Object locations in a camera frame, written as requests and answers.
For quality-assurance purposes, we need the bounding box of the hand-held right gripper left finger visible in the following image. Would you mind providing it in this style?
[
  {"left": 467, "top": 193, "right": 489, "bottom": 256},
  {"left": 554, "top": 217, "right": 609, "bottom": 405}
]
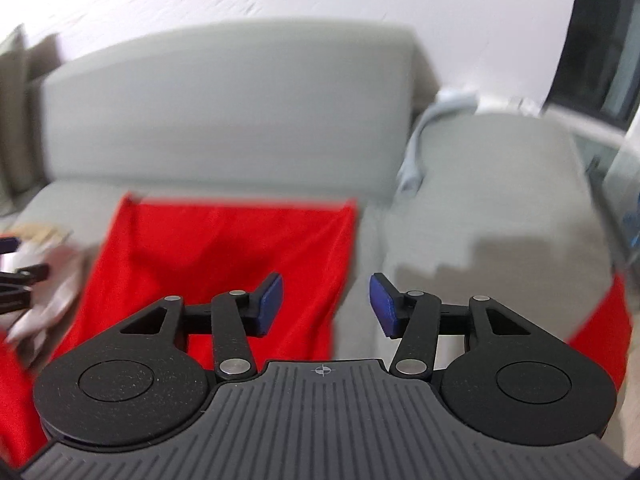
[{"left": 119, "top": 272, "right": 286, "bottom": 381}]

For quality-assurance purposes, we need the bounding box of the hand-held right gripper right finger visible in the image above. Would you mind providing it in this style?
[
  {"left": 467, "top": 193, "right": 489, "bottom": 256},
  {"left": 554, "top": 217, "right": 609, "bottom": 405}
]
[{"left": 369, "top": 272, "right": 540, "bottom": 380}]

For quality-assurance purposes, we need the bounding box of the red shirt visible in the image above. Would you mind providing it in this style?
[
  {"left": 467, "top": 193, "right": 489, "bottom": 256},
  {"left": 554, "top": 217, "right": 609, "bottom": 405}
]
[{"left": 0, "top": 192, "right": 632, "bottom": 466}]

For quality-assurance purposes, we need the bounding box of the white garment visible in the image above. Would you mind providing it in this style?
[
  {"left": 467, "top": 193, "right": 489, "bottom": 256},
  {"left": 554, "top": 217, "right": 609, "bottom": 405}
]
[{"left": 5, "top": 242, "right": 88, "bottom": 346}]

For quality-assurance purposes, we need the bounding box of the khaki garment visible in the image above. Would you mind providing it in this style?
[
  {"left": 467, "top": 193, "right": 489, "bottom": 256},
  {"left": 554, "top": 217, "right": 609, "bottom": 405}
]
[{"left": 10, "top": 224, "right": 73, "bottom": 248}]

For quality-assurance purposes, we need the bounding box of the thin grey pillow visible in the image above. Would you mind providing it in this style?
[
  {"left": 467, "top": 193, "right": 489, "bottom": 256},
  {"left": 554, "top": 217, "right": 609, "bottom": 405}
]
[{"left": 0, "top": 25, "right": 30, "bottom": 201}]

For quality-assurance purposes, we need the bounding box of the grey sofa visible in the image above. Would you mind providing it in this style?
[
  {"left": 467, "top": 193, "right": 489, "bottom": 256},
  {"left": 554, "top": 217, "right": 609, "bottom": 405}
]
[{"left": 0, "top": 20, "right": 640, "bottom": 461}]

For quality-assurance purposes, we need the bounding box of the white cable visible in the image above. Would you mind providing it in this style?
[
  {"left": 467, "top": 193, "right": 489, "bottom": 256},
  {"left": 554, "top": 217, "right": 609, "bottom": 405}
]
[{"left": 397, "top": 89, "right": 481, "bottom": 192}]

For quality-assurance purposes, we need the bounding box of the dark window frame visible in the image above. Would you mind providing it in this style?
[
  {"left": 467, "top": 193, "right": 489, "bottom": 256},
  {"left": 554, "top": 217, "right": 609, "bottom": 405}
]
[{"left": 545, "top": 0, "right": 640, "bottom": 131}]

